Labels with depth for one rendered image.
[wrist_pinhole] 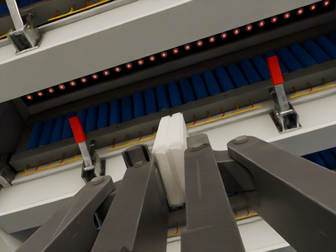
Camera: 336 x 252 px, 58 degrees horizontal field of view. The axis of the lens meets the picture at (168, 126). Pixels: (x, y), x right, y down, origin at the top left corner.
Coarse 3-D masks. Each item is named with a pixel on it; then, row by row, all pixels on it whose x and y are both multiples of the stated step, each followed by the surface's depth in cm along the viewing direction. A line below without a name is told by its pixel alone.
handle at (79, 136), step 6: (72, 120) 40; (78, 120) 40; (72, 126) 40; (78, 126) 40; (78, 132) 40; (78, 138) 40; (84, 138) 41; (78, 144) 41; (84, 144) 41; (84, 150) 41; (84, 156) 41; (84, 162) 41; (90, 162) 41
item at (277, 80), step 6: (270, 60) 37; (276, 60) 37; (270, 66) 37; (276, 66) 37; (270, 72) 38; (276, 72) 37; (276, 78) 38; (282, 78) 38; (276, 84) 38; (282, 84) 38; (276, 90) 38; (282, 90) 38; (282, 96) 38; (282, 102) 38; (282, 108) 38; (288, 108) 38
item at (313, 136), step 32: (288, 32) 50; (160, 64) 51; (64, 96) 53; (288, 96) 43; (0, 128) 50; (224, 128) 42; (256, 128) 40; (320, 128) 37; (0, 160) 46; (64, 160) 47; (0, 192) 45; (32, 192) 44; (64, 192) 42; (0, 224) 43; (32, 224) 44
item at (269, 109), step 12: (312, 96) 41; (324, 96) 41; (264, 108) 42; (228, 120) 42; (240, 120) 42; (192, 132) 42; (108, 156) 44; (60, 168) 45; (12, 180) 46; (24, 180) 45
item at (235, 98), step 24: (312, 72) 41; (216, 96) 44; (240, 96) 42; (264, 96) 43; (144, 120) 44; (192, 120) 44; (48, 144) 47; (72, 144) 45; (96, 144) 46; (24, 168) 47
